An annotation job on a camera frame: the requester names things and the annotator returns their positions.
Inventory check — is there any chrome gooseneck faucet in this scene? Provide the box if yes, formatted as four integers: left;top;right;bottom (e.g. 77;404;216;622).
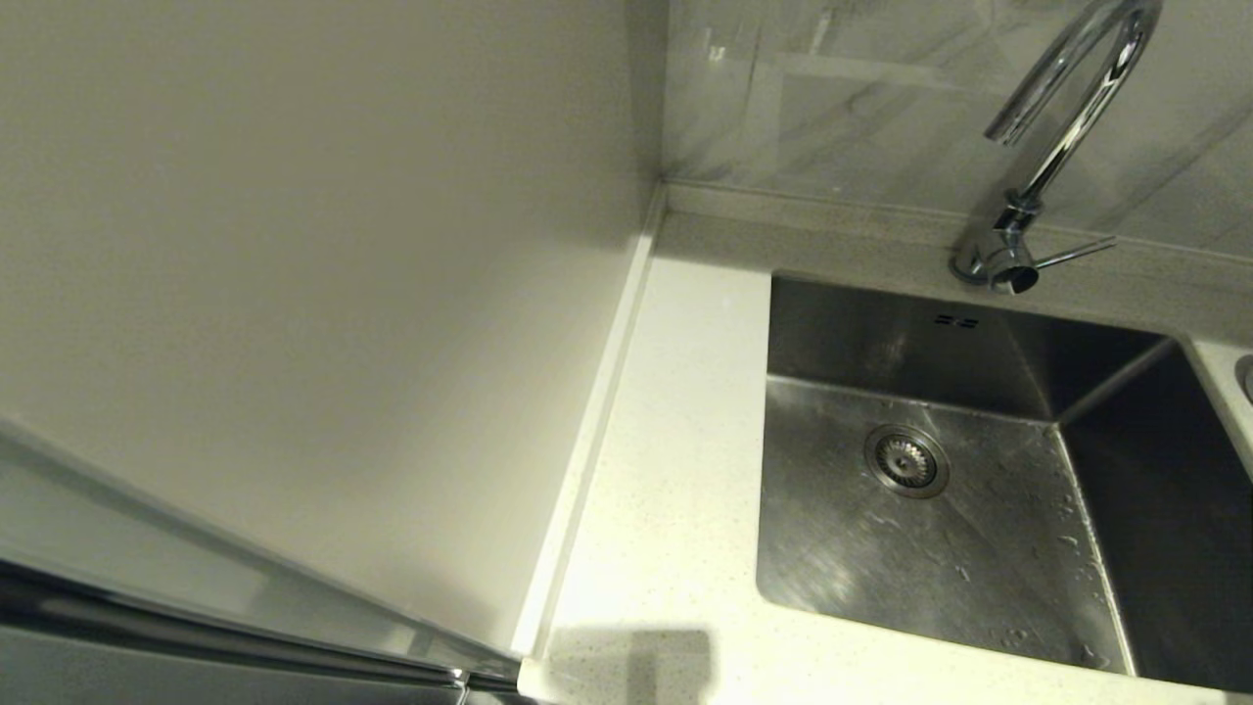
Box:
950;0;1164;295

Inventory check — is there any stainless steel sink basin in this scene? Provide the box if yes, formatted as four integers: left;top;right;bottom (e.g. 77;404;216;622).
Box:
754;271;1253;694

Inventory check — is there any round metal drain strainer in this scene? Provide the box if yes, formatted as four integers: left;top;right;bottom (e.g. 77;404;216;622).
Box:
863;423;951;498

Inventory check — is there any tall glossy cabinet unit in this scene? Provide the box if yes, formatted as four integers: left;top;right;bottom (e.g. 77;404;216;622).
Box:
0;0;669;705

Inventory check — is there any chrome cabinet trim strip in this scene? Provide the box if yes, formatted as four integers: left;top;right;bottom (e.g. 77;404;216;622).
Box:
0;558;522;692

